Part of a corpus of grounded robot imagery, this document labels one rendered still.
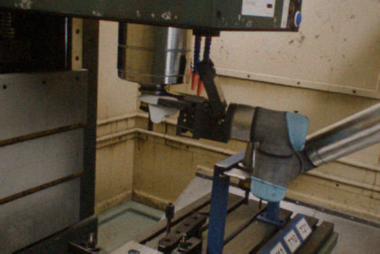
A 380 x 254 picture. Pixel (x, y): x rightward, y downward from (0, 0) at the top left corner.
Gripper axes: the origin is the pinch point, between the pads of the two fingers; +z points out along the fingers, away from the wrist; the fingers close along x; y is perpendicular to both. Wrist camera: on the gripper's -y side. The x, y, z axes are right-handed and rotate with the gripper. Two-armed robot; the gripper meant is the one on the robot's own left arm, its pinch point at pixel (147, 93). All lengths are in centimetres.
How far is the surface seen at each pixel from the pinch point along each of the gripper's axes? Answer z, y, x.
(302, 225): -40, 47, 54
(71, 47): 36.4, -3.0, 28.7
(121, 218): 45, 88, 102
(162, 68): -5.1, -7.2, -6.6
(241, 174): -21.2, 20.4, 17.5
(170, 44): -5.9, -12.0, -5.7
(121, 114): 53, 37, 107
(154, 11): -5.0, -18.3, -14.2
